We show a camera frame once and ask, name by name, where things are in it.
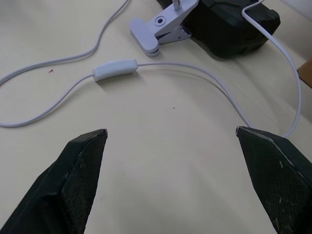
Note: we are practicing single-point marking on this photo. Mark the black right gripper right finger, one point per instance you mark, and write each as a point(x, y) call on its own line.
point(275, 175)

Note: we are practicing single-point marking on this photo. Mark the black block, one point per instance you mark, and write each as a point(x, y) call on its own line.
point(231, 26)

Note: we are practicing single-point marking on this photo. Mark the brown cardboard box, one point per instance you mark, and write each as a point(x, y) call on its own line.
point(306, 73)

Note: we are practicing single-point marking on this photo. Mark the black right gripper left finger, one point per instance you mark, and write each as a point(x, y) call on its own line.
point(61, 190)

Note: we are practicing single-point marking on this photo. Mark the white lamp clamp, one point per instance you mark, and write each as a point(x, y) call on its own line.
point(162, 28)

